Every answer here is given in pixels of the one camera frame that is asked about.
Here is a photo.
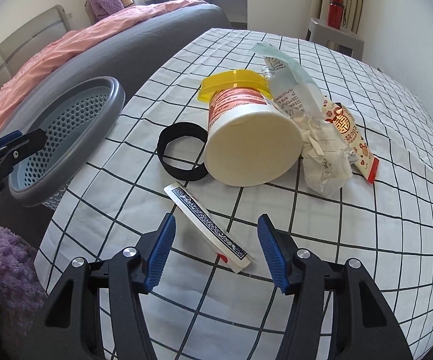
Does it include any playing card box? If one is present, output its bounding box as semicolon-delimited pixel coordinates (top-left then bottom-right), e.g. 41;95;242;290
164;183;252;273

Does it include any white paper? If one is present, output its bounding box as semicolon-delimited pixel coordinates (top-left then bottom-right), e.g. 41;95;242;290
300;117;353;197

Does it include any red white paper cup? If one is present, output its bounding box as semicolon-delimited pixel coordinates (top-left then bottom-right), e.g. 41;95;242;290
204;88;303;187

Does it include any grey perforated trash basket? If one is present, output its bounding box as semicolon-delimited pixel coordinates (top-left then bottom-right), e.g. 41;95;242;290
8;76;125;210

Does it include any purple fluffy rug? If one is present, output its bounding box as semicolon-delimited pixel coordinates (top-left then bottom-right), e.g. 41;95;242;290
0;227;46;357

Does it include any grey headboard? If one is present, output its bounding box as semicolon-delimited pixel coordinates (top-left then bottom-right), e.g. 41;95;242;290
0;5;70;87

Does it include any pink duvet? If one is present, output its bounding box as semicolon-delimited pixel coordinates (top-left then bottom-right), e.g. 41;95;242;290
0;0;204;130

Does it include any grey bed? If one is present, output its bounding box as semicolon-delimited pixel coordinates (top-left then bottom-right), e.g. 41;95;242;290
0;2;231;132

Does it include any red patterned snack wrapper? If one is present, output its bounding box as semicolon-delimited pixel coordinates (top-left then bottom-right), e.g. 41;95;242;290
321;97;379;185

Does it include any purple backpack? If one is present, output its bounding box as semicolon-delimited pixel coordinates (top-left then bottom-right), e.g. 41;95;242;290
85;0;134;24

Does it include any white black checked bedsheet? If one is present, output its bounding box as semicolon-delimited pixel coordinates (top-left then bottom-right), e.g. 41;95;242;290
34;28;433;359

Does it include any yellow plastic lid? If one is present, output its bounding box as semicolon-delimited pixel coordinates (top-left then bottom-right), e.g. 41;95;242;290
197;69;272;103

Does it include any light blue wipes packet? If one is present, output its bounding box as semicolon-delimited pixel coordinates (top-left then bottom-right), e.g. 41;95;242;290
252;42;325;119

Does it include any grey plastic stool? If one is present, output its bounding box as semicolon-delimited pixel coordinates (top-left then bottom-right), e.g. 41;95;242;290
306;18;365;61

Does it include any red water bottle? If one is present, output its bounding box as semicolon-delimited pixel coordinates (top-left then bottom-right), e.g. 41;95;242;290
327;0;345;30

